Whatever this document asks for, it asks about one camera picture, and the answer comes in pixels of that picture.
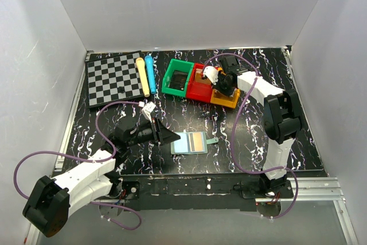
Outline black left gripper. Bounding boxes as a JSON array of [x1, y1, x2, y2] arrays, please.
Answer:
[[127, 118, 181, 147]]

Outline mint green card holder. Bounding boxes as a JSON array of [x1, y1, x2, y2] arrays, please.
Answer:
[[170, 131, 219, 155]]

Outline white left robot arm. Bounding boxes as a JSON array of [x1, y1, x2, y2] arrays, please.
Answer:
[[22, 118, 180, 238]]

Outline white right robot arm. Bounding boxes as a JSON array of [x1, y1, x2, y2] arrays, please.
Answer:
[[211, 53, 304, 198]]

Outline tan cards in red bin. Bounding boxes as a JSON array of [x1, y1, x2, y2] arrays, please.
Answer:
[[194, 69, 212, 85]]

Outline gold striped credit card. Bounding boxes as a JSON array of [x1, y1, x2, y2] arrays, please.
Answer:
[[188, 132, 204, 153]]

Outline black cards in green bin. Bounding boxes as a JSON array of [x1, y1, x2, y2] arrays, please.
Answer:
[[169, 70, 188, 91]]

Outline orange plastic bin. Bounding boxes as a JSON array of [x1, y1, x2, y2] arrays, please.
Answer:
[[210, 88, 240, 109]]

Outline red plastic bin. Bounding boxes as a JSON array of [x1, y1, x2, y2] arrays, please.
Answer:
[[186, 63, 213, 103]]

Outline green plastic bin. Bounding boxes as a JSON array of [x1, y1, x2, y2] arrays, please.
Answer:
[[161, 59, 194, 98]]

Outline cream yellow marker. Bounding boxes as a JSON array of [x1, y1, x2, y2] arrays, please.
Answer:
[[135, 57, 150, 98]]

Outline black grey checkerboard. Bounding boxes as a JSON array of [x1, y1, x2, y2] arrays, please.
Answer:
[[85, 51, 144, 108]]

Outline blue marker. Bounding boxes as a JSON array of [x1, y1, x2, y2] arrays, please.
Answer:
[[145, 55, 157, 94]]

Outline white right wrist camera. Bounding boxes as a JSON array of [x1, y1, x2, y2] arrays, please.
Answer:
[[202, 66, 222, 85]]

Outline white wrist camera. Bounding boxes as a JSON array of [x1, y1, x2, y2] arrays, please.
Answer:
[[202, 66, 222, 85], [138, 102, 156, 122]]

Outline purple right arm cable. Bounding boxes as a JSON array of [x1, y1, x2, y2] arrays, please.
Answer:
[[205, 52, 299, 219]]

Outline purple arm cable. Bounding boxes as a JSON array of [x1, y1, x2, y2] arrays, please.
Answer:
[[13, 100, 143, 231], [205, 52, 299, 219]]

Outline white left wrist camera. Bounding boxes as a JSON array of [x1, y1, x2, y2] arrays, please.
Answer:
[[138, 102, 156, 122]]

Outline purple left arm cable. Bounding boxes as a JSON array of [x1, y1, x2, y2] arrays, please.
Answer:
[[13, 100, 143, 231]]

